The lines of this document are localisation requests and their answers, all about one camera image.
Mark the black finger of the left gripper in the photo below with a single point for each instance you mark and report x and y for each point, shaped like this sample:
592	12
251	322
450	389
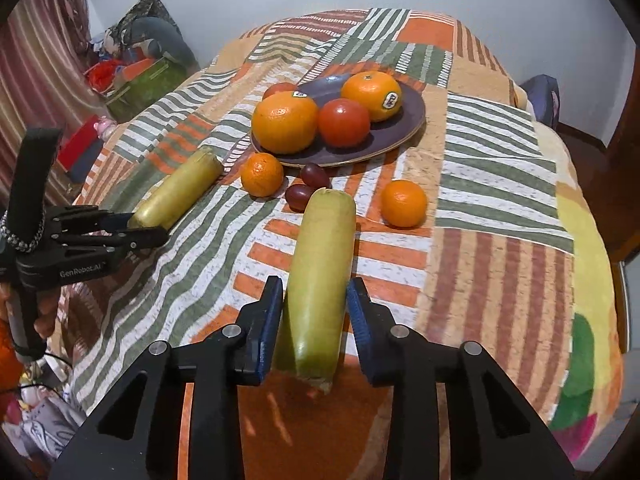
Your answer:
130	240
111	221

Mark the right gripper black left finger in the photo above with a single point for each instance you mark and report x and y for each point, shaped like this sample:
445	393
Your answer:
134	432

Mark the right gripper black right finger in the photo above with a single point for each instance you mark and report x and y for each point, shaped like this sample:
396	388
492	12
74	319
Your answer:
494	433

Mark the yellow-green sugarcane piece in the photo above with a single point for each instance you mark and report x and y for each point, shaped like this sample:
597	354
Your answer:
179	191
310	333

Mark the large orange with sticker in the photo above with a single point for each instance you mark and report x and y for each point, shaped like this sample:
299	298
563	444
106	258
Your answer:
286	122

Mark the red tomato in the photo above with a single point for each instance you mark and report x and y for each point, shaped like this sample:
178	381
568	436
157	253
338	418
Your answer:
279	87
343	123

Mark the left hand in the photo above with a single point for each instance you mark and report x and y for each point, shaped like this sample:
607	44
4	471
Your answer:
47	308

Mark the pink plush toy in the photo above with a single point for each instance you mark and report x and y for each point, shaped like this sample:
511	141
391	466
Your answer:
104	127

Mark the green cardboard box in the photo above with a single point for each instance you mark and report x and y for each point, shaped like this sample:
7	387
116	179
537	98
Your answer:
133	96

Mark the small mandarin near plate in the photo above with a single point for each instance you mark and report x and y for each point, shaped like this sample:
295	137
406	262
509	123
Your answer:
261	175

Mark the dark red grape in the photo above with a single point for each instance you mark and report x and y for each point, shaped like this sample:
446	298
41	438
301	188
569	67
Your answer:
297	196
314	176

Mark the grey plush toy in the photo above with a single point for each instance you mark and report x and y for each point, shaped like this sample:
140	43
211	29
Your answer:
162	40

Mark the striped red curtain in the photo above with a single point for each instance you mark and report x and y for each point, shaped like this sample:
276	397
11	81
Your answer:
45	51

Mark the striped patchwork blanket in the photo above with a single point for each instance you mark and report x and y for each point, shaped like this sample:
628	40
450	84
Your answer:
508	253

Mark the small mandarin right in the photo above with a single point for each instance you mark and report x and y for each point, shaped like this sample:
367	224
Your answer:
403	204

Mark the purple ceramic plate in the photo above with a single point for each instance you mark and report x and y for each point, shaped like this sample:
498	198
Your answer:
384	136

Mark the blue backpack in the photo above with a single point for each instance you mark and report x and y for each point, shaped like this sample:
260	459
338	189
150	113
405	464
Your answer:
543	93

